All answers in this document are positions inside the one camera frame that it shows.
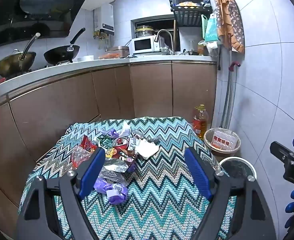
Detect clear plastic box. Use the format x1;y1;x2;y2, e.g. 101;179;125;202
211;130;239;151

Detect white crumpled tissue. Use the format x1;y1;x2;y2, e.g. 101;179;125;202
136;139;159;160

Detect cooking oil bottle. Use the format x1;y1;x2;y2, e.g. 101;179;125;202
192;104;209;140

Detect beige round basket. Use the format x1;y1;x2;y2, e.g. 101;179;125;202
203;128;241;156

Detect black frying pan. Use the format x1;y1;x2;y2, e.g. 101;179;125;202
44;27;86;65

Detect steel faucet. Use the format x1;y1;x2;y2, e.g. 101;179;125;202
154;29;175;55

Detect grey pipes with red hook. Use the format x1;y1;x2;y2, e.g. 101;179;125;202
219;61;241;130

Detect bag of carrots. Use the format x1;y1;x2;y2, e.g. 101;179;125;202
98;52;120;59

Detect clear plastic wrapper red print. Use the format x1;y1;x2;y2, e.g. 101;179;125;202
71;146;95;170

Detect red snack wrapper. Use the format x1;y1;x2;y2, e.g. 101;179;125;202
79;135;98;153

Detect black dish rack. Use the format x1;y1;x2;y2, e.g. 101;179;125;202
168;0;213;27

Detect metal container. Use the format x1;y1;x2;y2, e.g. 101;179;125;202
107;45;130;58

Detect zigzag knitted blanket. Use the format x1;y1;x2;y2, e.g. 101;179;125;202
18;116;237;240

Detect grey plastic wrapper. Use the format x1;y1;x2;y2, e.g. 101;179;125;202
133;129;160;143

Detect white crumpled paper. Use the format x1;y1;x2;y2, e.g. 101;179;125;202
117;121;132;138

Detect clear crumpled plastic wrapper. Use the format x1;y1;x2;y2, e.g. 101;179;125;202
98;169;127;186

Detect silver foil wrapper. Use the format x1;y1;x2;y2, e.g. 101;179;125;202
103;159;130;173

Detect teal plastic bag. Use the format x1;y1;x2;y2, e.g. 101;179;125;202
204;12;219;43

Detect white bin with black bag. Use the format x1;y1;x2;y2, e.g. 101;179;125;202
219;156;257;181

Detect dark colourful candy wrapper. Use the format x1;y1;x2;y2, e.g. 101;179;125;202
117;153;139;173

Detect floral apron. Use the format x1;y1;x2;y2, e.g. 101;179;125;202
211;0;245;54

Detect green plastic board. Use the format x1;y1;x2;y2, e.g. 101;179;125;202
201;14;209;34

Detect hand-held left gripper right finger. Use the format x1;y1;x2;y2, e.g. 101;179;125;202
184;146;277;240

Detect white water heater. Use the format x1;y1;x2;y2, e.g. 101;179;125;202
94;5;116;34

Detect glass pot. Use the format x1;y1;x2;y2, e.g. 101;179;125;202
135;25;154;39

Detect crushed red drink can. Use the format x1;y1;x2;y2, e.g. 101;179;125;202
112;136;141;158

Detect white microwave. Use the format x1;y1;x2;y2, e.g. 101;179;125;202
132;35;165;54

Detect white plastic bag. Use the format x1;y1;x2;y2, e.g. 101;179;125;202
199;41;219;56

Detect brown kitchen cabinet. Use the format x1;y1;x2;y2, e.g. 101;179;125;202
0;59;217;230

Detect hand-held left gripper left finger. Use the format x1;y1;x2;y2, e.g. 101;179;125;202
16;147;106;240

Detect green snack wrapper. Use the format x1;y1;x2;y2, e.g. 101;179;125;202
96;134;114;148

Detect black range hood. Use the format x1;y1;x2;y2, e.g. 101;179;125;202
0;0;97;51

